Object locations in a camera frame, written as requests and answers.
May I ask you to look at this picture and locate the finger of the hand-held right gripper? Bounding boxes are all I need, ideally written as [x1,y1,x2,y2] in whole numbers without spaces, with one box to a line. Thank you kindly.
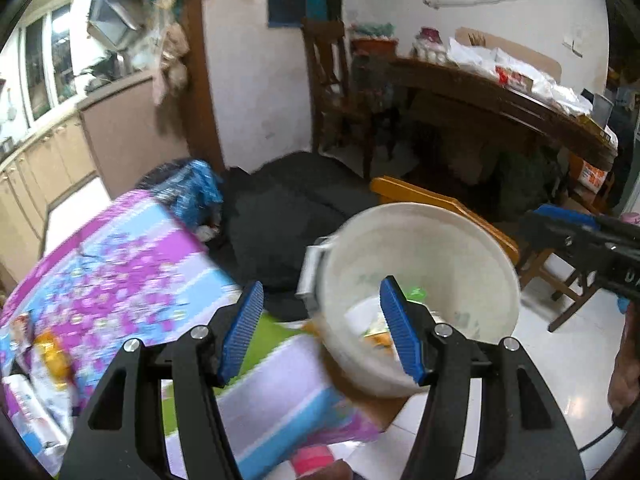
[531,204,640,239]
[520,214,609,281]

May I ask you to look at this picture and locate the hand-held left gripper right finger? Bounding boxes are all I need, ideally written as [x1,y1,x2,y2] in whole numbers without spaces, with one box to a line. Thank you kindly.
[380,276,586,480]

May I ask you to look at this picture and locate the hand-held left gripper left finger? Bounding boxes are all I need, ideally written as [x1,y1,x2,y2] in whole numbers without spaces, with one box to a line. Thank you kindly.
[59,281,264,480]

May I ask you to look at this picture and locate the yellow foil packet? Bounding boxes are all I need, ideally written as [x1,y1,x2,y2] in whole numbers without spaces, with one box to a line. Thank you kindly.
[364,325,396,351]

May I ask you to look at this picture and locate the white plastic bucket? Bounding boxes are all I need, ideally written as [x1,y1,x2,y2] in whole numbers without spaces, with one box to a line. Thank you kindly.
[297,202,523,398]

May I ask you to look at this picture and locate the orange white snack packet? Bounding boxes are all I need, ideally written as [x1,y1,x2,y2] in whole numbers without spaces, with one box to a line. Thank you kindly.
[30,330,76,392]

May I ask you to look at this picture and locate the person's right hand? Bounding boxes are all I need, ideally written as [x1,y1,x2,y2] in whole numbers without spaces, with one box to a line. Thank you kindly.
[607,310,640,423]

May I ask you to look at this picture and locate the yellow wooden stool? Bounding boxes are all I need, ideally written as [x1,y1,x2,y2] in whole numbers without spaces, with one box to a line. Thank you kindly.
[305,176,521,431]
[520,195,617,334]

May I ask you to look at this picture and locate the orange white paper bag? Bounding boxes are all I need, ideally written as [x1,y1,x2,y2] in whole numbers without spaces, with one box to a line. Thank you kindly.
[575,157,609,194]

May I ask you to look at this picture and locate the metal cup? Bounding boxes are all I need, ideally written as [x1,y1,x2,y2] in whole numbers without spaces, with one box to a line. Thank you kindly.
[592,94,616,129]

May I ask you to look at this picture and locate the floral striped tablecloth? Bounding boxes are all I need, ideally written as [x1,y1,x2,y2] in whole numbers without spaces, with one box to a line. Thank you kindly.
[0,190,383,480]

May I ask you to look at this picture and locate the black bag on floor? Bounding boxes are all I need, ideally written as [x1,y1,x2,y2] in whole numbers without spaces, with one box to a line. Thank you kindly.
[220,152,382,322]

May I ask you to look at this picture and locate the pink slipper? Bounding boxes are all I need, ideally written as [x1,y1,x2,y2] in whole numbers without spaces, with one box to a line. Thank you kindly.
[292,444,337,479]

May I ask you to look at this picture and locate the small red box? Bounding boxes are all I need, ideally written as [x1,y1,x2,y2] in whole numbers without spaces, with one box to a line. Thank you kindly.
[495,65,534,92]

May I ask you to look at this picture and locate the dark wooden dining table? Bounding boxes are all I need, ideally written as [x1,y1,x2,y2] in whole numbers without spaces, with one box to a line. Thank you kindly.
[350,55,621,172]

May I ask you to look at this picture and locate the blue plastic bag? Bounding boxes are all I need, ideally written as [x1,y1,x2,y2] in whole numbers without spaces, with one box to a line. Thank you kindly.
[142,159,225,227]

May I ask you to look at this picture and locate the light wooden board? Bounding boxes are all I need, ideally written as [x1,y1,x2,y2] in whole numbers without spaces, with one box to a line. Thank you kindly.
[454,26,564,79]

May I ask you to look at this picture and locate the white plastic sheets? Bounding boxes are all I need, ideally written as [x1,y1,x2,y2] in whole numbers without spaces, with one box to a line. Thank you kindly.
[445,37,594,117]

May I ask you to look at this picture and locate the row of small white bottles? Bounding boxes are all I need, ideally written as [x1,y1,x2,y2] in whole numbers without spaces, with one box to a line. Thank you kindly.
[410,44,449,64]

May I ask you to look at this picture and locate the red-capped jar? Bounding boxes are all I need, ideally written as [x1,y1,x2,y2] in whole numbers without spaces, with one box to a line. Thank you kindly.
[417,27,444,56]

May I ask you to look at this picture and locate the base kitchen cabinets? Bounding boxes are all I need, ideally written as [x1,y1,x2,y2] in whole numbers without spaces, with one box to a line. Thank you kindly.
[0,75,157,271]

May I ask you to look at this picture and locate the dark wooden chair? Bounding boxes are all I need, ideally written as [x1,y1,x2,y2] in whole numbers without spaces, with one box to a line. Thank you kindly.
[301,17,377,182]

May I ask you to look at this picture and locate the beige cloth bag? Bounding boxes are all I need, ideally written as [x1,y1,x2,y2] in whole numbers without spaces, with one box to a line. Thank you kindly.
[152,25,192,107]

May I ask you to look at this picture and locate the kitchen window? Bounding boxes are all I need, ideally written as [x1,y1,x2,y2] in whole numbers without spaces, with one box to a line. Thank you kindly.
[20,5,77,122]

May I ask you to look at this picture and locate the steel range hood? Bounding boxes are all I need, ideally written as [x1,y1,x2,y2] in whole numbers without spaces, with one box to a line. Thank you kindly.
[87,0,139,49]

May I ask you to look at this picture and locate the black cable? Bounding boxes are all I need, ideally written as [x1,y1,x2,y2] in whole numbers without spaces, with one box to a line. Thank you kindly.
[580,412,632,454]

